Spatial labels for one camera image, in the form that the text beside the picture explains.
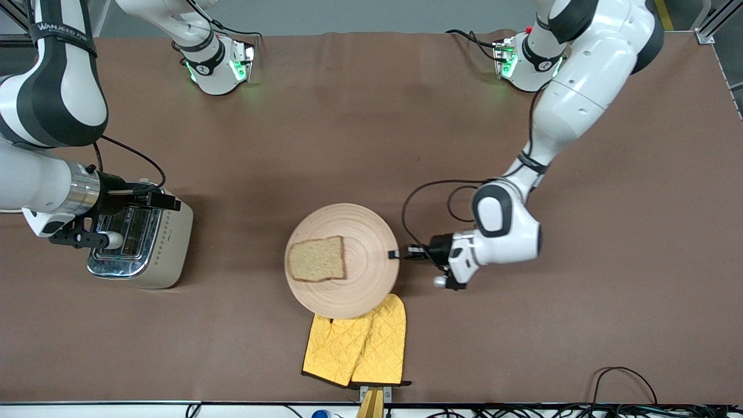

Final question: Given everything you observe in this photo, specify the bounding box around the round wooden plate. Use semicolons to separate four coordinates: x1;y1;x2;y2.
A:
284;203;400;320

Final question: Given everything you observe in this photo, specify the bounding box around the brown bread slice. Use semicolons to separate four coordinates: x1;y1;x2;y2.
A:
288;235;347;283

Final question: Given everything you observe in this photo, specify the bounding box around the chrome and beige toaster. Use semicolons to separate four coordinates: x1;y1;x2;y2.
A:
87;197;194;290

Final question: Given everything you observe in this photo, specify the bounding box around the brown table cover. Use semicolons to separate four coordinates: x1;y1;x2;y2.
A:
0;30;743;405

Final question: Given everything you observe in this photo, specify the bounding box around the black right base cable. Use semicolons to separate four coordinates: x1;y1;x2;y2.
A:
186;0;263;38

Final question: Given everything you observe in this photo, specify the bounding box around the black base cable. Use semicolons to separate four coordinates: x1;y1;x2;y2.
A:
186;0;263;38
446;29;501;62

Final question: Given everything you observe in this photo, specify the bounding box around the black cable bundle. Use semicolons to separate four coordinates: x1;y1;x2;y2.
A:
430;403;743;418

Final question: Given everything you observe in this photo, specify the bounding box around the black looped cable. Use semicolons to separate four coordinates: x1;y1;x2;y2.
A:
591;366;658;407

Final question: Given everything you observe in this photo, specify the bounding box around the black left base cable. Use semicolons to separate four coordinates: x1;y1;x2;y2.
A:
446;29;501;62

